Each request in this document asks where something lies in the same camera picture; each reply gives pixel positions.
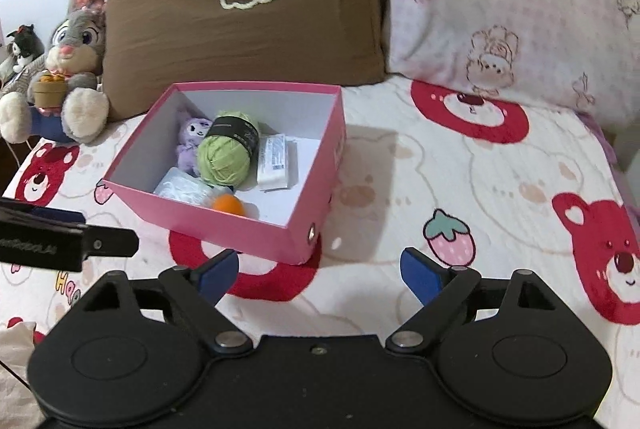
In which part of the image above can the orange makeup sponge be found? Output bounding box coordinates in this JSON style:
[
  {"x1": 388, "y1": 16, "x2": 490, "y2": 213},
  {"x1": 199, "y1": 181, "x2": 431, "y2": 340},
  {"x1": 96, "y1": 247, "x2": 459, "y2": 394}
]
[{"x1": 212, "y1": 194, "x2": 245, "y2": 217}]

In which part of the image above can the clear box orange label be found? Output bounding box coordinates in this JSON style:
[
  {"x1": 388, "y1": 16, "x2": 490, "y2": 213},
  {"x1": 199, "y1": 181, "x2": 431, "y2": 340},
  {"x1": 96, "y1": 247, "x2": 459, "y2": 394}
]
[{"x1": 153, "y1": 167, "x2": 217, "y2": 208}]

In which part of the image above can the white blue tissue pack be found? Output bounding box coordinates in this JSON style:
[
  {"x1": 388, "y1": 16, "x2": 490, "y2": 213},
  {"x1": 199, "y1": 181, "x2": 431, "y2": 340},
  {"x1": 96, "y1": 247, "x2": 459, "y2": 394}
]
[{"x1": 256, "y1": 134, "x2": 296, "y2": 192}]

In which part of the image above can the bear print bed blanket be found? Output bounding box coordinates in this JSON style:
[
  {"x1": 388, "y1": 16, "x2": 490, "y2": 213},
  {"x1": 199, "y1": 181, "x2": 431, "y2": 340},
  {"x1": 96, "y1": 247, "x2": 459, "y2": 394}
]
[{"x1": 1, "y1": 77, "x2": 639, "y2": 428}]

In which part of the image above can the pink cardboard box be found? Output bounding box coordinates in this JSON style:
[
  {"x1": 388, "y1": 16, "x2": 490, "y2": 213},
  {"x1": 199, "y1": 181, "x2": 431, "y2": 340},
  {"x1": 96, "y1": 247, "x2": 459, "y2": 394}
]
[{"x1": 104, "y1": 81, "x2": 345, "y2": 264}]

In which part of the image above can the green yarn ball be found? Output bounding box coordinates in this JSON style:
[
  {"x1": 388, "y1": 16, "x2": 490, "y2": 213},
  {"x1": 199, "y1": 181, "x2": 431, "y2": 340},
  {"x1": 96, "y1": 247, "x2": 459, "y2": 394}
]
[{"x1": 196, "y1": 111, "x2": 260, "y2": 187}]

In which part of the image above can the purple plush toy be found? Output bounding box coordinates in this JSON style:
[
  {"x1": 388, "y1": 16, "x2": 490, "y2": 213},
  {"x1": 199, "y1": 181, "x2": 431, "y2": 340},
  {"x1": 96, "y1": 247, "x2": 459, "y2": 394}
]
[{"x1": 176, "y1": 110, "x2": 213, "y2": 178}]

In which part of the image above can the grey bunny plush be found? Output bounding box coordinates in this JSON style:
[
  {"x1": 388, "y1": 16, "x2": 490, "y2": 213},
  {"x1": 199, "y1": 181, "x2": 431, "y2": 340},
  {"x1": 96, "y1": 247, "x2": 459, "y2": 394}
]
[{"x1": 1, "y1": 0, "x2": 110, "y2": 144}]

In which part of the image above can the black white small plush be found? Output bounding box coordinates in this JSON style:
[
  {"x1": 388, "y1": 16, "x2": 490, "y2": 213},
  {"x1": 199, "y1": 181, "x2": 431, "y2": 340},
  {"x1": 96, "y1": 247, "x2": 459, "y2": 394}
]
[{"x1": 6, "y1": 25, "x2": 44, "y2": 74}]

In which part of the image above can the pink patterned pillow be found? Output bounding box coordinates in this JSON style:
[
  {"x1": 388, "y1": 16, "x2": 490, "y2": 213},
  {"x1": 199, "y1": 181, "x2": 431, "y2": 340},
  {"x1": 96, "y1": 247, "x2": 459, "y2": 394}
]
[{"x1": 383, "y1": 0, "x2": 639, "y2": 131}]

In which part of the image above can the brown embroidered pillow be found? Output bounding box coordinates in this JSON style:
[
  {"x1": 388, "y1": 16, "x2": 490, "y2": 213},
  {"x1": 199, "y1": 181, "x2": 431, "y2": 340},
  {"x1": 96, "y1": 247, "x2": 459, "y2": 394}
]
[{"x1": 102, "y1": 0, "x2": 385, "y2": 120}]

